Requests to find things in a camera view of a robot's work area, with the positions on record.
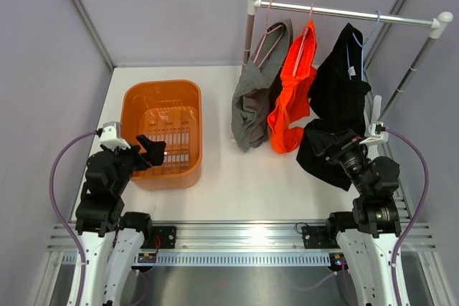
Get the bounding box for orange plastic basket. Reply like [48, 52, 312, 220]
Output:
[120, 80, 203, 191]

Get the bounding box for orange shorts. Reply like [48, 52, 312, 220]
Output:
[268, 20, 317, 154]

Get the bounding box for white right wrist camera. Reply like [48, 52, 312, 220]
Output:
[360, 122, 389, 147]

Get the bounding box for metal clothes rack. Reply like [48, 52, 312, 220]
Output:
[242, 0, 453, 126]

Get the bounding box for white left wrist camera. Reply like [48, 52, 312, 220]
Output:
[99, 121, 131, 151]

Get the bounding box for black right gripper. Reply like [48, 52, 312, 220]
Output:
[306, 128, 372, 196]

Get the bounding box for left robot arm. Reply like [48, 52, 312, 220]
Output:
[67, 135, 166, 305]

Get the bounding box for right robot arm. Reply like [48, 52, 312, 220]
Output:
[323, 130, 410, 305]

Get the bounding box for white slotted cable duct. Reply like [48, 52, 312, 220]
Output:
[61, 252, 331, 267]

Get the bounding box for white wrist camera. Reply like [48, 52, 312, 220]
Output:
[99, 121, 131, 151]
[360, 122, 389, 147]

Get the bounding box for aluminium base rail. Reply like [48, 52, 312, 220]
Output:
[45, 221, 436, 252]

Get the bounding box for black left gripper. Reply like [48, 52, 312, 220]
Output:
[105, 134, 165, 195]

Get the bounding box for grey shorts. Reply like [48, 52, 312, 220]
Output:
[230, 19, 293, 152]

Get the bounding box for blue hanger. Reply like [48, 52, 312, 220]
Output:
[346, 10, 381, 81]

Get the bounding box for black shorts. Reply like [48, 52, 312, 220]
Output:
[296, 24, 371, 191]

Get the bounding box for pink hanger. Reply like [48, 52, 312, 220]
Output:
[252, 0, 288, 70]
[293, 2, 314, 77]

